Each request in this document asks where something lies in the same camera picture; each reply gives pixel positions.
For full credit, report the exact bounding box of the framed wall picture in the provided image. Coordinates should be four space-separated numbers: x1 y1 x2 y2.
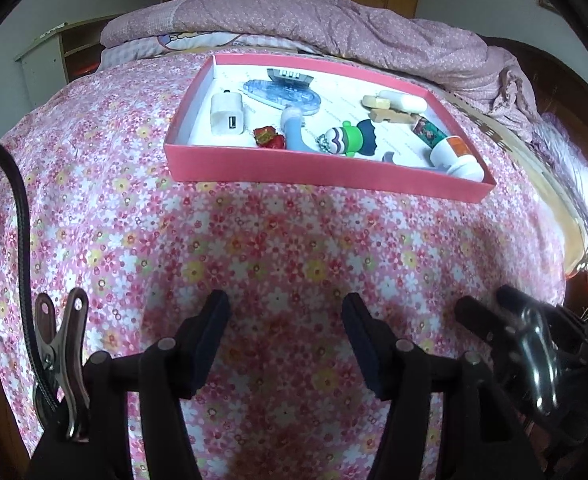
538 0 560 15

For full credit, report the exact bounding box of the white earbuds case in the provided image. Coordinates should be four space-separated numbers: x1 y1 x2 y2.
377 90 428 114

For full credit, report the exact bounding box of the striped green blue toy figure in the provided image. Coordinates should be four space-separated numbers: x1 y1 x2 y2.
317 119 377 157

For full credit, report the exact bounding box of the white bottle orange label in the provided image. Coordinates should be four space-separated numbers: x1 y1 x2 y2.
429 136 484 183

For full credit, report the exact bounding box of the wooden chinese chess piece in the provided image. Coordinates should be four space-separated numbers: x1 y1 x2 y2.
361 96 390 110

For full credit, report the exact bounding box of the pink floral bed sheet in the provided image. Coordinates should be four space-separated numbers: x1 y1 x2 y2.
2 53 565 479

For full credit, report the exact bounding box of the small red toy figure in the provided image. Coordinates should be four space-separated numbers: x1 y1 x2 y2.
253 126 286 150

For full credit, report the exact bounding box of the pink shallow cardboard box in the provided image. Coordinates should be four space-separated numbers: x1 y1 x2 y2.
164 53 496 204

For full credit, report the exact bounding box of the white usb wall charger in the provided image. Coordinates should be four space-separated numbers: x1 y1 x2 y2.
209 90 244 136

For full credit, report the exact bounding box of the blue correction tape dispenser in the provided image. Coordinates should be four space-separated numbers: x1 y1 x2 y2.
242 79 321 116

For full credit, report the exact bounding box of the mauve crumpled quilt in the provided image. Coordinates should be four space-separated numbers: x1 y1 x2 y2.
101 0 541 138

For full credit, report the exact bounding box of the silver spring clamp right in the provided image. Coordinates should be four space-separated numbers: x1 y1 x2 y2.
515 304 559 416

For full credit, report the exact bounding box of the grey curved plastic handle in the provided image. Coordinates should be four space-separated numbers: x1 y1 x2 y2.
382 152 400 165

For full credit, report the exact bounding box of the blue grey curved part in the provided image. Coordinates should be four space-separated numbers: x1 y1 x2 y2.
281 106 317 153

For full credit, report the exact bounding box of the black cable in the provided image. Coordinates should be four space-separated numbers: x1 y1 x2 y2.
0 130 58 411

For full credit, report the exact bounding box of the green patterned tube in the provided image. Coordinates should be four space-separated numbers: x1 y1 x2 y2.
412 116 448 148

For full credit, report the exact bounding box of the dark wooden headboard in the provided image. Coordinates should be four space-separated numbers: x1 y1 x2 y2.
482 36 588 161

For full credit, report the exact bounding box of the grey studded building plate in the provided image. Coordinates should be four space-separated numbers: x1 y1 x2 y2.
267 68 313 88

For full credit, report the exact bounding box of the white bedside cabinet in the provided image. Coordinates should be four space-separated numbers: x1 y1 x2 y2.
14 14 117 110

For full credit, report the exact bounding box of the lilac frilled pillow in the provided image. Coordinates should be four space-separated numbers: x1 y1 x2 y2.
530 113 588 214

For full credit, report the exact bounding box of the wooden puzzle block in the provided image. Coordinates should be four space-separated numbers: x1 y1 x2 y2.
369 108 420 125

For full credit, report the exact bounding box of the silver spring clamp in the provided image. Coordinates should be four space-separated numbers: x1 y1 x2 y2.
32 287 90 442
515 304 559 416

